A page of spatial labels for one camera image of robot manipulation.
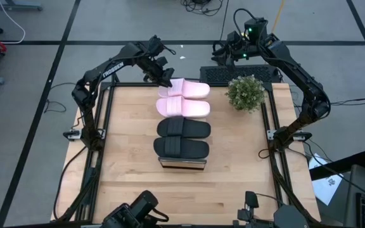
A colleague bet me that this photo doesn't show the black slide sandal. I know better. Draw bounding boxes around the black slide sandal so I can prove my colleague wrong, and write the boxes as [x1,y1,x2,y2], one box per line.
[153,136,210,160]
[156,117,212,139]

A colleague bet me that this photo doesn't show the black looped floor cable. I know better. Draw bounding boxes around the black looped floor cable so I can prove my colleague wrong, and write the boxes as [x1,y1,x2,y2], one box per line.
[219,0,231,42]

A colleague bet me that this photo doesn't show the black aluminium table frame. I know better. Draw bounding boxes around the black aluminium table frame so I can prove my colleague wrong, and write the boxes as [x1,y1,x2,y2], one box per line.
[51,71,322,228]

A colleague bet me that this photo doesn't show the white floor cable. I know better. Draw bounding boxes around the white floor cable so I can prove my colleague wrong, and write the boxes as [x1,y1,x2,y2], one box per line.
[0,0,27,45]

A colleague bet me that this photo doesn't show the white paper sheet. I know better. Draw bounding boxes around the white paper sheet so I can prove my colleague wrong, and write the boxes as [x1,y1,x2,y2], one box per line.
[309,154,345,206]

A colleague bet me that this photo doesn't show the thin black power cable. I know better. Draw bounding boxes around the thin black power cable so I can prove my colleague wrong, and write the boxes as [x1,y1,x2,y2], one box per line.
[328,96,365,108]

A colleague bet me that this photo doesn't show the black beam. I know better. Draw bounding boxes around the black beam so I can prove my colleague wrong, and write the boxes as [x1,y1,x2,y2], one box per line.
[309,151,365,181]

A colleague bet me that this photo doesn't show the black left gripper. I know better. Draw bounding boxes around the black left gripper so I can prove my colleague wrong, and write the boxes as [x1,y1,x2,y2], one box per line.
[143,56,175,89]

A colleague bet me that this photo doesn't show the grey metal table foot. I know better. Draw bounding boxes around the grey metal table foot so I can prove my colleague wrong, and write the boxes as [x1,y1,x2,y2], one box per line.
[0,0,43,12]

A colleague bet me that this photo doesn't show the small green potted plant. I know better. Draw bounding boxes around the small green potted plant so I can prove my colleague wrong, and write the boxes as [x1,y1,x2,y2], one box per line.
[225,75,266,112]

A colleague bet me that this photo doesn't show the wooden shelf with metal frame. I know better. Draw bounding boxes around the wooden shelf with metal frame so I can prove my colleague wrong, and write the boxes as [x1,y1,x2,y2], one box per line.
[157,78,211,171]

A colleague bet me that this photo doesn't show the pink slide sandal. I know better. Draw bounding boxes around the pink slide sandal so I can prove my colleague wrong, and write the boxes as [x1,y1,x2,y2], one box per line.
[157,78,211,99]
[155,96,211,118]

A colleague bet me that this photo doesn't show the grey side desk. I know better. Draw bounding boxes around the grey side desk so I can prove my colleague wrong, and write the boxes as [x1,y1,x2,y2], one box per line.
[343,164,365,228]

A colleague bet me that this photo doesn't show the thick black cable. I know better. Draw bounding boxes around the thick black cable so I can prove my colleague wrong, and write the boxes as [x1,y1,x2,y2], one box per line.
[53,147,87,221]

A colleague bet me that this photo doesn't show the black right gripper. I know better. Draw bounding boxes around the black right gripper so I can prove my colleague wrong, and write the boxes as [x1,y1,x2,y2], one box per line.
[210,30,261,70]

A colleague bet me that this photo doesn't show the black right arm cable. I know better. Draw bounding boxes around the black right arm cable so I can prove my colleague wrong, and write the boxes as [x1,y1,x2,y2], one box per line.
[232,8,259,32]

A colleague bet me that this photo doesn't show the tangled black cable bundle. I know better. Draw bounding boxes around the tangled black cable bundle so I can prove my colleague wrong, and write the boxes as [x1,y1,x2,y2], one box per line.
[179,0,224,17]

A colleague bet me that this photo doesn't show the yellow floor cable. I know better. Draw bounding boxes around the yellow floor cable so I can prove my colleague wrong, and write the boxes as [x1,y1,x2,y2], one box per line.
[271,0,287,32]

